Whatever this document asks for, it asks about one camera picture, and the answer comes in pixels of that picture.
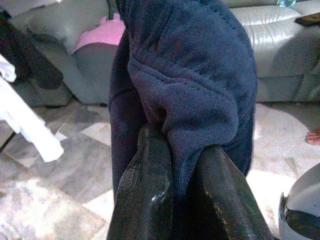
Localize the black garment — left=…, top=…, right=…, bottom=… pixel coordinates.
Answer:
left=0, top=14, right=66, bottom=90

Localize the pink foam mat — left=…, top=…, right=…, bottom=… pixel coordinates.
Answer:
left=72, top=12, right=126, bottom=55

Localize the white t-shirt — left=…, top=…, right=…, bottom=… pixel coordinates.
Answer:
left=0, top=53, right=65, bottom=163

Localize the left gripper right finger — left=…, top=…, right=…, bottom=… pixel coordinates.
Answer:
left=197, top=146, right=275, bottom=240

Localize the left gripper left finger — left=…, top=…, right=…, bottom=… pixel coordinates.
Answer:
left=106, top=123, right=176, bottom=240

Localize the navy garment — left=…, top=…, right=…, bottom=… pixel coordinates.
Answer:
left=107, top=0, right=258, bottom=240

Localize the green leather sofa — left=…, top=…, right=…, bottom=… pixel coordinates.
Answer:
left=0, top=0, right=320, bottom=106

